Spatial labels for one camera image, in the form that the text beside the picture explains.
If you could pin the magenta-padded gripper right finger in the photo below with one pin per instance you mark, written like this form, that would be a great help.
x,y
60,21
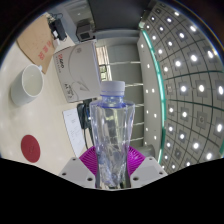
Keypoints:
x,y
150,168

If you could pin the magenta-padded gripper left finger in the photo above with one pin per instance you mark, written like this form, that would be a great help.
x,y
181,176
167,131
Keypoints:
x,y
75,168

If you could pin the clear plastic water bottle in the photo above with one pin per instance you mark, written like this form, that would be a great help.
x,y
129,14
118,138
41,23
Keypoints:
x,y
111,133

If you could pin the white paper sheet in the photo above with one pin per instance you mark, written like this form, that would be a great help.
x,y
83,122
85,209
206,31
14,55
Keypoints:
x,y
73,128

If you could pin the flat round red coaster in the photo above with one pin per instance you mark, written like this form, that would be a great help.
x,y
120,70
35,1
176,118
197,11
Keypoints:
x,y
30,148

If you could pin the black desk phone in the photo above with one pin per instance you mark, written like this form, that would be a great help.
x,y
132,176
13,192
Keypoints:
x,y
83,116

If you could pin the ceiling lights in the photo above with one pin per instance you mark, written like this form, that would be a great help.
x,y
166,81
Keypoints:
x,y
183,88

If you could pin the white ceramic cup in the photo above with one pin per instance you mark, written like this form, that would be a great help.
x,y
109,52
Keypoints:
x,y
26,85

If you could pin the large white cardboard box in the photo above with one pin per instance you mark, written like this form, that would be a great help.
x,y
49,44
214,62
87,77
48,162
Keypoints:
x,y
78,71

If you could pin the brown paper envelope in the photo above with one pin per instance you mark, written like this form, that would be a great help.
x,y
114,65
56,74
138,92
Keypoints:
x,y
35,43

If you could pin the grey monitor cabinet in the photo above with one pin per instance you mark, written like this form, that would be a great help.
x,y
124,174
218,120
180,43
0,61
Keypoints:
x,y
85,31

